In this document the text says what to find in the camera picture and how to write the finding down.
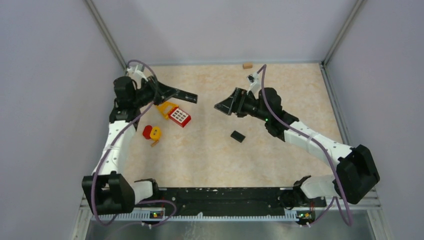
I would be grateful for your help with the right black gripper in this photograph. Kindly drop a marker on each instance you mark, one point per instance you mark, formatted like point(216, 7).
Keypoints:
point(226, 106)

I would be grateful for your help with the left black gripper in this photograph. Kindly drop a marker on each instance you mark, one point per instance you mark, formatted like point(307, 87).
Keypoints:
point(165, 92)

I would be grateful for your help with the black remote control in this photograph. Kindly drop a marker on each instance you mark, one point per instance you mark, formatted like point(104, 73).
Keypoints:
point(185, 96)

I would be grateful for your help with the black battery cover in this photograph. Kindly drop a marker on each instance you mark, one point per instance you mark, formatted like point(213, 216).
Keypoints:
point(237, 136)

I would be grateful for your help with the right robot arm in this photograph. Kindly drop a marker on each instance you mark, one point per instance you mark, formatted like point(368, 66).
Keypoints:
point(355, 170)

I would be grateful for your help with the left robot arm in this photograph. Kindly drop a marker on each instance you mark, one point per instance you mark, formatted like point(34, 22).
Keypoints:
point(106, 189)

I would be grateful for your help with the red yellow toy phone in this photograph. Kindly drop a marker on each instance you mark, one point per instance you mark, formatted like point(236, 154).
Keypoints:
point(172, 111)

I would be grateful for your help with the red yellow toy piece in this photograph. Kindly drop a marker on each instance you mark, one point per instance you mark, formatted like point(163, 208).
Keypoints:
point(152, 132)

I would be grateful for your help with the small wooden block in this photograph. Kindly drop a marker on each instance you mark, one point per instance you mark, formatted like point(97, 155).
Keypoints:
point(247, 65)

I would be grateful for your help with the small orange toy piece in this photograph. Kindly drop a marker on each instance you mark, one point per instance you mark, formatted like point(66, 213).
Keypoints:
point(154, 143)

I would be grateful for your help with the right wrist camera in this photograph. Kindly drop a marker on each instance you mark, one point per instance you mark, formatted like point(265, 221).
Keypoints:
point(255, 84)

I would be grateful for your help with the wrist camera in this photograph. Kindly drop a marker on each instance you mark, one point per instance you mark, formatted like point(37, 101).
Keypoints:
point(255, 84)
point(136, 72)

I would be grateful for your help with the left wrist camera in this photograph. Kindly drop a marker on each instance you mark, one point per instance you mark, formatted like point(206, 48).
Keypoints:
point(136, 72)

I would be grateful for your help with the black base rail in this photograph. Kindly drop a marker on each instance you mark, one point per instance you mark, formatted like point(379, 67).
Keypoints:
point(231, 201)

